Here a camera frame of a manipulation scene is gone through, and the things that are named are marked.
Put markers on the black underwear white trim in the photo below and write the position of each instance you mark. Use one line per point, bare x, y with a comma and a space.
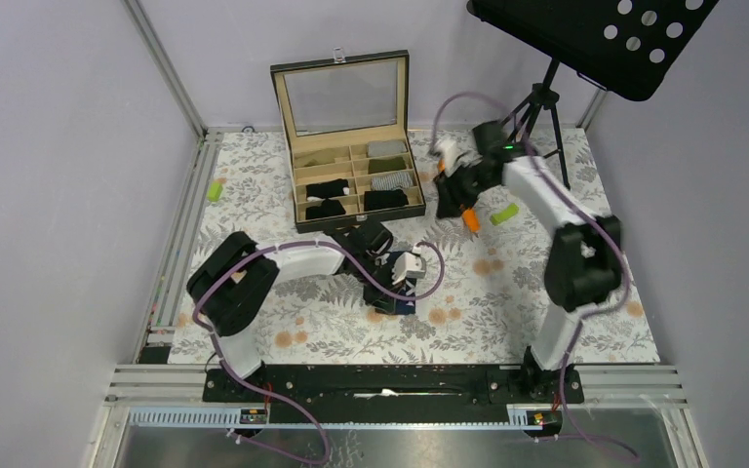
327, 190

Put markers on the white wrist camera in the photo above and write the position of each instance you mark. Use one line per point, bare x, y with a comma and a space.
449, 156
408, 266

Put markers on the green block near underwear pile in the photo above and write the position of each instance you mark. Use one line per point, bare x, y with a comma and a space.
504, 215

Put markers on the wooden organizer box glass lid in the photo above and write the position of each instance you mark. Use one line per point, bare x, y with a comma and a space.
345, 102

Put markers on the olive khaki underwear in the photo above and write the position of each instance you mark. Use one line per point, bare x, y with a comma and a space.
322, 157

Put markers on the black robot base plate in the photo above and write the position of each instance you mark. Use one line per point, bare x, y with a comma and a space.
381, 394

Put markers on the striped rolled underwear in box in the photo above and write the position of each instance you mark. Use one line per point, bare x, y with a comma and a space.
392, 181

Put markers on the grey rolled underwear in box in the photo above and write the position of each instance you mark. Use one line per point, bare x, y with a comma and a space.
384, 148

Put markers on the navy blue underwear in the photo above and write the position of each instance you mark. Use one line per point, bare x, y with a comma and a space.
385, 304

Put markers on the green block at left edge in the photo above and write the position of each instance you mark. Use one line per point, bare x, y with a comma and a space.
214, 192

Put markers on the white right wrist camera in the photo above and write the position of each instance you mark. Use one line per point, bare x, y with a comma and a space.
449, 156

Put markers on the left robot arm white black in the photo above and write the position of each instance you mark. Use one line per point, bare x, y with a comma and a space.
231, 286

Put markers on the olive rolled underwear in box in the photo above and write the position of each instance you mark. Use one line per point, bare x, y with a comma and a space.
386, 165

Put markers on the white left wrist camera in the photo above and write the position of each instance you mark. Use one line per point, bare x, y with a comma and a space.
408, 266

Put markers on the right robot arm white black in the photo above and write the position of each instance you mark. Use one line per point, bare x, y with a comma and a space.
585, 263

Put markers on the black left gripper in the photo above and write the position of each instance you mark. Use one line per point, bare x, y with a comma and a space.
381, 298

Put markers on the black music stand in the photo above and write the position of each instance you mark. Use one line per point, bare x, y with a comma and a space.
624, 47

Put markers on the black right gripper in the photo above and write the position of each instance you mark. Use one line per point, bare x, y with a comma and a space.
448, 197

